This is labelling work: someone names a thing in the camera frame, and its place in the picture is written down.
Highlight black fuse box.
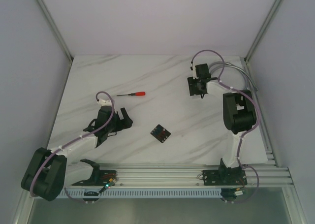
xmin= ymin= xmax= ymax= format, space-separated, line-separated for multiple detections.
xmin=150 ymin=124 xmax=171 ymax=143

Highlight clear plastic fuse box cover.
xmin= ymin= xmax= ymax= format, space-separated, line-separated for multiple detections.
xmin=190 ymin=95 xmax=201 ymax=100

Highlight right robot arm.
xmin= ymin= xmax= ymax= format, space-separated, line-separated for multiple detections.
xmin=188 ymin=64 xmax=259 ymax=184

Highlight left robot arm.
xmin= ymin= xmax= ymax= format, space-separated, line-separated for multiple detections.
xmin=21 ymin=106 xmax=133 ymax=201

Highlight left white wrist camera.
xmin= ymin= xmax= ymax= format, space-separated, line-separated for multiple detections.
xmin=97 ymin=99 xmax=112 ymax=106

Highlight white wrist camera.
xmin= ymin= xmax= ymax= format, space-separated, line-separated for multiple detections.
xmin=190 ymin=64 xmax=198 ymax=79
xmin=97 ymin=99 xmax=112 ymax=106

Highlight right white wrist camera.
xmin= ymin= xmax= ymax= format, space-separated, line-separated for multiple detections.
xmin=190 ymin=64 xmax=198 ymax=79

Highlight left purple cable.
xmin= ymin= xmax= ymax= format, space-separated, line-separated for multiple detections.
xmin=29 ymin=91 xmax=115 ymax=205

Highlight purple cable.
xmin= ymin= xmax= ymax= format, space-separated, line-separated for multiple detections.
xmin=29 ymin=91 xmax=115 ymax=205
xmin=190 ymin=49 xmax=261 ymax=205

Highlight grey coiled cable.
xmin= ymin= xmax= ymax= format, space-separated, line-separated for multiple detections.
xmin=209 ymin=61 xmax=259 ymax=92

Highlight red handled screwdriver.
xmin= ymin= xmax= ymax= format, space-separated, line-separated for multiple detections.
xmin=117 ymin=92 xmax=146 ymax=96

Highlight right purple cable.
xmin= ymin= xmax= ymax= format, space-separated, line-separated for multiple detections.
xmin=190 ymin=49 xmax=261 ymax=205

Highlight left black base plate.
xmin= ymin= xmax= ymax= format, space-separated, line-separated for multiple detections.
xmin=72 ymin=170 xmax=117 ymax=186

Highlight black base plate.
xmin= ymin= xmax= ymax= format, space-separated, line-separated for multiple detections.
xmin=202 ymin=170 xmax=248 ymax=186
xmin=72 ymin=170 xmax=117 ymax=186

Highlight aluminium front rail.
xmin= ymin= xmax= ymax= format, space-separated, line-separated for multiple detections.
xmin=26 ymin=162 xmax=293 ymax=185

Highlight slotted cable duct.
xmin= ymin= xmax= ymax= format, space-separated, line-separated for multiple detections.
xmin=57 ymin=188 xmax=223 ymax=199

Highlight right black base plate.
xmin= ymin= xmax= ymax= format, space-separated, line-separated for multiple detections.
xmin=202 ymin=170 xmax=248 ymax=186

